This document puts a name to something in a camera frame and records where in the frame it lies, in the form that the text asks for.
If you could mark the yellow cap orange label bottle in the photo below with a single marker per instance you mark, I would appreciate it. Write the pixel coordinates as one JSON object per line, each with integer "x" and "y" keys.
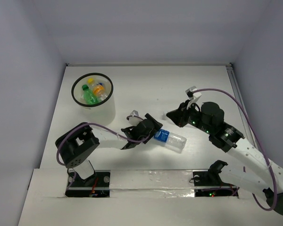
{"x": 97, "y": 89}

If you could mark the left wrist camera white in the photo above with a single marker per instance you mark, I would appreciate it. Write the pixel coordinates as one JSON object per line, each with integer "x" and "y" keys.
{"x": 134, "y": 118}

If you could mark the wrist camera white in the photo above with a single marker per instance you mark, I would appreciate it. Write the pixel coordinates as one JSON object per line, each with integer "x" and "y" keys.
{"x": 134, "y": 118}
{"x": 193, "y": 94}

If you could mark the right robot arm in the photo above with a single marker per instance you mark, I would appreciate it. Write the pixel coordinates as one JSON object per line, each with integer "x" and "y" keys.
{"x": 263, "y": 177}

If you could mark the blue label clear bottle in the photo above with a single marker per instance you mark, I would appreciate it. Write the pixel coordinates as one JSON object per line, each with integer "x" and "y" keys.
{"x": 170, "y": 140}

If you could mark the aluminium side rail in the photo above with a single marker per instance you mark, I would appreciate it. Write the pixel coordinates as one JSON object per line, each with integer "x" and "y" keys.
{"x": 237, "y": 94}

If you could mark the silver taped front bar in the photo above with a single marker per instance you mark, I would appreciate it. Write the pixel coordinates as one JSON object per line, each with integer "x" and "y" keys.
{"x": 151, "y": 184}

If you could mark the green plastic bottle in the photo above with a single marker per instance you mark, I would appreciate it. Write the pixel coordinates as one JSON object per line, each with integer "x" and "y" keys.
{"x": 89, "y": 96}

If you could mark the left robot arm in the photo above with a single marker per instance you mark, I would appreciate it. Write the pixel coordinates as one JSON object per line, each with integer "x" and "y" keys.
{"x": 74, "y": 147}

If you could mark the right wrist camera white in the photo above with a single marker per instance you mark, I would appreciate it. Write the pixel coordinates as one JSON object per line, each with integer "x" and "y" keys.
{"x": 193, "y": 94}

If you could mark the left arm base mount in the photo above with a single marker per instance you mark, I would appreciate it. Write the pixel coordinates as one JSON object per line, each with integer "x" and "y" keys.
{"x": 95, "y": 186}

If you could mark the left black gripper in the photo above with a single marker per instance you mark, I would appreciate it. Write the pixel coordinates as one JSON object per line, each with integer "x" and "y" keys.
{"x": 154, "y": 125}

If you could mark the white bin with black rim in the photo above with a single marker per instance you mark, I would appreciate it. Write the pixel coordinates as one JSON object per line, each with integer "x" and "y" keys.
{"x": 104, "y": 112}

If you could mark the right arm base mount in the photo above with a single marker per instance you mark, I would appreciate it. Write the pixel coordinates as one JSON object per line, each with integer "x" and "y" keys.
{"x": 207, "y": 183}

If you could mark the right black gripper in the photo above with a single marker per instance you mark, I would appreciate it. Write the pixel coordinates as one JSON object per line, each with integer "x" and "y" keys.
{"x": 178, "y": 116}

